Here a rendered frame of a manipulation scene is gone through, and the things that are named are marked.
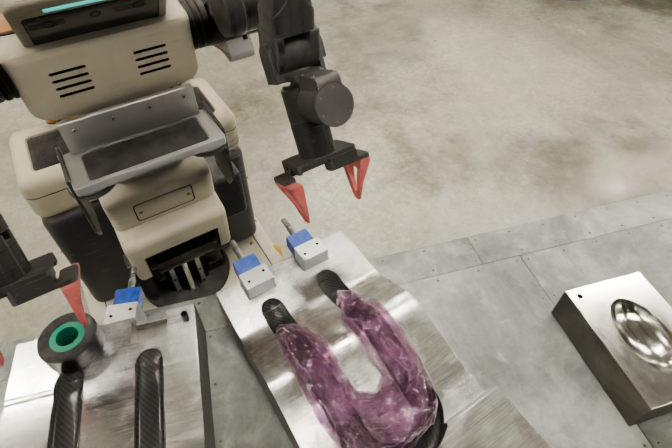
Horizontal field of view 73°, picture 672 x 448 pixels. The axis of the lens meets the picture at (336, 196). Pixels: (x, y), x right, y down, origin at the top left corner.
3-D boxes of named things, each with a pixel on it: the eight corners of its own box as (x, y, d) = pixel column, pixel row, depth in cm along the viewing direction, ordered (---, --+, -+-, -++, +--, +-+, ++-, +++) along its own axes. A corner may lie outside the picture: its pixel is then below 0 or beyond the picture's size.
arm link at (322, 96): (309, 30, 67) (256, 45, 64) (348, 22, 57) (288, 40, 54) (329, 109, 72) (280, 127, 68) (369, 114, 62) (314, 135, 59)
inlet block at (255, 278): (221, 256, 87) (216, 238, 83) (245, 245, 89) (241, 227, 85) (251, 307, 80) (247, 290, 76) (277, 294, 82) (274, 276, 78)
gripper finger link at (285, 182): (344, 215, 71) (329, 159, 68) (304, 234, 68) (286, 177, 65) (324, 204, 77) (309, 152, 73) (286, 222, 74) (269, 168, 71)
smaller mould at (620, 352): (550, 312, 82) (564, 290, 77) (621, 292, 85) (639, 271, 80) (628, 426, 69) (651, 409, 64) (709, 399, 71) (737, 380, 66)
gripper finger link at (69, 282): (104, 328, 58) (70, 266, 54) (42, 358, 55) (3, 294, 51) (102, 305, 63) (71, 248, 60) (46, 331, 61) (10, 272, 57)
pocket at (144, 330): (138, 329, 74) (131, 317, 71) (172, 321, 75) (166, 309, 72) (138, 355, 71) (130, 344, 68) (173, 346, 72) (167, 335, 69)
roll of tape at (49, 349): (54, 327, 70) (43, 316, 68) (108, 319, 71) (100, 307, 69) (41, 378, 65) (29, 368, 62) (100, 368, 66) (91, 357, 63)
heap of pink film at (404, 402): (263, 334, 73) (257, 308, 67) (355, 283, 80) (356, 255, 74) (355, 494, 58) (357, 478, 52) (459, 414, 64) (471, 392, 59)
